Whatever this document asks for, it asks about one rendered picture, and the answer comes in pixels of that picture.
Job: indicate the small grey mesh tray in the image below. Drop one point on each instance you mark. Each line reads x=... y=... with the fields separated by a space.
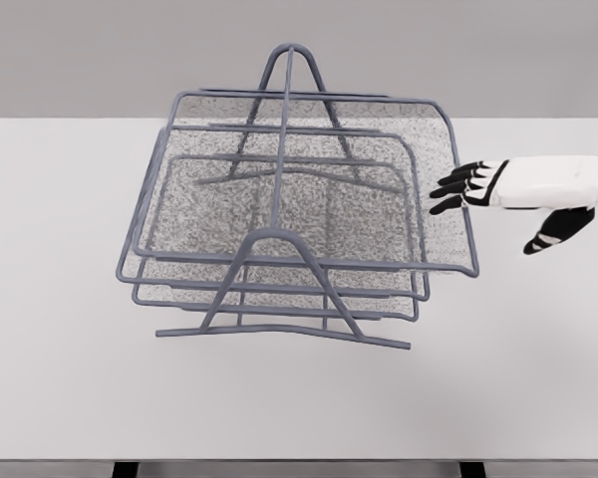
x=379 y=315

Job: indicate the medium grey mesh tray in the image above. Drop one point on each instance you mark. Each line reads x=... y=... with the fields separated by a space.
x=152 y=286

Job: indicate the large grey mesh tray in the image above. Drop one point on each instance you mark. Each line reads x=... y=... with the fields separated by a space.
x=443 y=239

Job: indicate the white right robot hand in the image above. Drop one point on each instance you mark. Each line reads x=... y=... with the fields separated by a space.
x=538 y=181

